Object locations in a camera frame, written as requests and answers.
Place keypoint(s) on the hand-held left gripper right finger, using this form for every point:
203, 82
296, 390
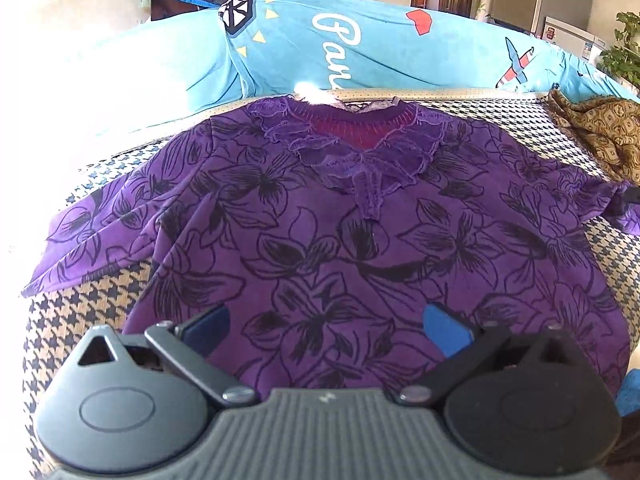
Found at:
445, 332

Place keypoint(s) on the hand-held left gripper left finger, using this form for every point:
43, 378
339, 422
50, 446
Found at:
205, 330

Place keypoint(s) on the purple floral shirt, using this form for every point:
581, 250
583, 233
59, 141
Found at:
320, 230

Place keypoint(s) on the houndstooth bed mat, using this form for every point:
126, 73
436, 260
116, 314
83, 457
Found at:
65, 320

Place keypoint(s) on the brown patterned cloth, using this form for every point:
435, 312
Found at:
605, 125

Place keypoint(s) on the blue printed blanket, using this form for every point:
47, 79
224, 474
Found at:
390, 45

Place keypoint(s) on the white chest freezer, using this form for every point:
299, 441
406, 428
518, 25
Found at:
570, 35

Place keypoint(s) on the green potted plant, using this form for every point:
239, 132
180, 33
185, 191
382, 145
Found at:
625, 55

